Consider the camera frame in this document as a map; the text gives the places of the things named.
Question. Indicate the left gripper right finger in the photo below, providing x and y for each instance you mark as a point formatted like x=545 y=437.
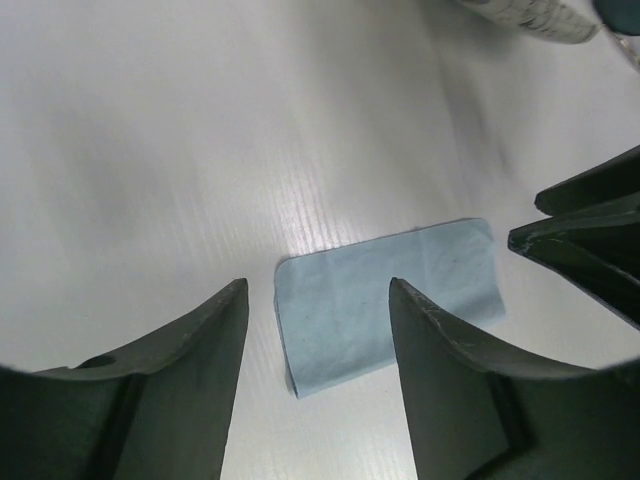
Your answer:
x=478 y=407

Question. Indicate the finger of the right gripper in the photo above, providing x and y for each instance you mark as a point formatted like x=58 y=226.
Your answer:
x=595 y=250
x=611 y=180

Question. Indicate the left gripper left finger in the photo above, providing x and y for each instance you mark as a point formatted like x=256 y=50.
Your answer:
x=156 y=408

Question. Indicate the patterned glasses case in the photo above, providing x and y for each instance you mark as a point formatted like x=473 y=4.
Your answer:
x=549 y=20

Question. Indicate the blue cleaning cloth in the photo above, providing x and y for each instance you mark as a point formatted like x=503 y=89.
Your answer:
x=332 y=306

